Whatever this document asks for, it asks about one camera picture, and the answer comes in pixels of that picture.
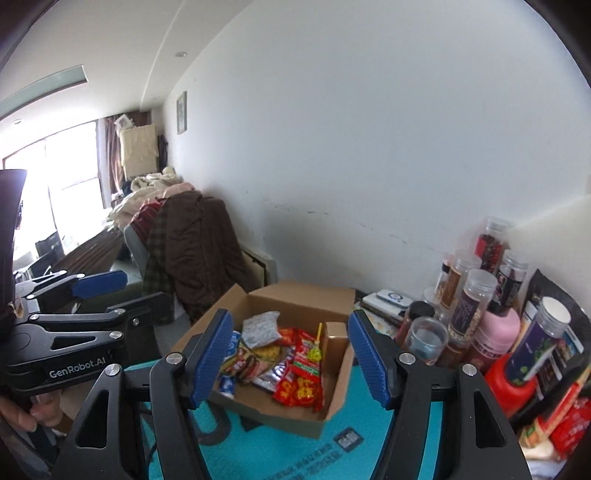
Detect grey ceiling panel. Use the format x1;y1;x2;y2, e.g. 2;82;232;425
0;65;88;121

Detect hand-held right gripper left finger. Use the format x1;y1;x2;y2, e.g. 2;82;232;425
51;308;235;480

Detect tall jar with red contents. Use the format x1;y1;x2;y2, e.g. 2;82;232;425
475;217;513;273

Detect yellow lollipop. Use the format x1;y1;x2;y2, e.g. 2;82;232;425
308;323;324;363

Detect red and yellow box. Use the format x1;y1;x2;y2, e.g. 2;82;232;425
517;369;587;450

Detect plain black pouch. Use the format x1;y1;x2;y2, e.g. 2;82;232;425
522;269;591;333

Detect jar with dark lid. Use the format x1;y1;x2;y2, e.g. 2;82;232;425
394;301;437;344

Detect cardboard box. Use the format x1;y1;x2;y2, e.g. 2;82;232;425
168;281;356;439

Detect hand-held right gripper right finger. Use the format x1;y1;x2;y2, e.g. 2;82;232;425
347;310;529;480

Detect brown curtain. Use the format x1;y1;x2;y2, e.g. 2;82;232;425
95;115;125;208

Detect blue cookie tube packet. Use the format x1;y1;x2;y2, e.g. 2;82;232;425
218;331;242;398

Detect white flat devices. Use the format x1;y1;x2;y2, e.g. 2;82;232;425
361;288;414;320

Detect white framed panel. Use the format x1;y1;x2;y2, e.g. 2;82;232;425
242;244;278;287

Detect red snack bag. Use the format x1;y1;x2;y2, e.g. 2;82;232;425
549;399;591;462

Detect cream cabinet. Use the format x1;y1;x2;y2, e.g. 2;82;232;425
119;124;160;181

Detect white patterned snack packet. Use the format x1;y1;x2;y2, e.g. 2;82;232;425
241;311;282;350

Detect red striped cloth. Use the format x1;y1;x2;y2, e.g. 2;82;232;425
131;200;162;241

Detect jar with purple label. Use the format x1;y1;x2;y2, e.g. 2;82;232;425
505;296;572;384

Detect red plastic bottle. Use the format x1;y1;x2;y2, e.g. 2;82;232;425
485;353;541;418

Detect silver packet with purple print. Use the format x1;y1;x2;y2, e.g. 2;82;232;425
252;357;291;393

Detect pile of cream clothes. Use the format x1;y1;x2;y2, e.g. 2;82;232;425
110;166;195;229

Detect tall jar with black label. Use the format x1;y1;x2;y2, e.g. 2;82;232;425
496;249;529;308

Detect tall jar with brown contents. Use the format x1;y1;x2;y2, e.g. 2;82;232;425
438;249;482;310

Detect grey chair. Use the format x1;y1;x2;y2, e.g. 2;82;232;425
124;226;153;287

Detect green plaid cloth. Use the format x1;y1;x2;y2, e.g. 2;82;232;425
142;210;171;298

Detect teal padded mat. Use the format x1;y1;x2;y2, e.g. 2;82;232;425
139;360;444;480

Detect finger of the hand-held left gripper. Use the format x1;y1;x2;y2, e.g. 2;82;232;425
14;291;174;352
14;270;129;302

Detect wide clear jar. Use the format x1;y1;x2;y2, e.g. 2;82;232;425
406;316;450;365

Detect small brown carton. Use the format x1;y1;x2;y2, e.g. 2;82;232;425
324;322;349;372

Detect pink bottle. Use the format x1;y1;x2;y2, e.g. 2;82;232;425
468;300;522;374

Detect long red snack packet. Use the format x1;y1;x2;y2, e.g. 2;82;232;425
293;329;324;384

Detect short brown jar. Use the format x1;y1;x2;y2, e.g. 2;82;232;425
434;337;472;370

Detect tall jar with dark label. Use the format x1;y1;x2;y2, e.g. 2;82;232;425
450;269;498;337

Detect red packet with yellow print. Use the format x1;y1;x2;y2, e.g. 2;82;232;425
273;376;324;413

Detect person's left hand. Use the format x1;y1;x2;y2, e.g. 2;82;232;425
0;394;65;433

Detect dark green seat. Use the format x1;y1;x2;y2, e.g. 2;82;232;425
108;263;145;302

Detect gold red candy packets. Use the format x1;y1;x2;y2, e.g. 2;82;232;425
222;348;264;384

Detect bright window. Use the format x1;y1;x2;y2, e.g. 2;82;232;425
2;122;102;278

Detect brown quilted jacket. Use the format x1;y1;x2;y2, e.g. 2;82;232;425
159;191;247;324

